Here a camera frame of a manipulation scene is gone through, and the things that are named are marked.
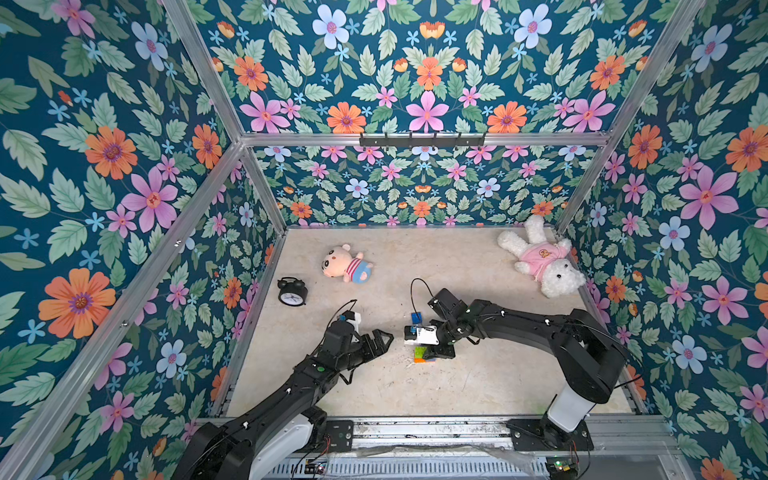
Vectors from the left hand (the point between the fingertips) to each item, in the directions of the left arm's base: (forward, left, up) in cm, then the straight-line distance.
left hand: (389, 341), depth 83 cm
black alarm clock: (+19, +30, 0) cm, 35 cm away
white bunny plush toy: (+22, -55, +2) cm, 59 cm away
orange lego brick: (-4, -8, -6) cm, 11 cm away
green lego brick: (-2, -8, -3) cm, 9 cm away
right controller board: (-32, -41, -8) cm, 52 cm away
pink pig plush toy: (+29, +16, +2) cm, 33 cm away
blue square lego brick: (+9, -9, -5) cm, 14 cm away
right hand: (0, -11, -3) cm, 11 cm away
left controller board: (-27, +20, -9) cm, 35 cm away
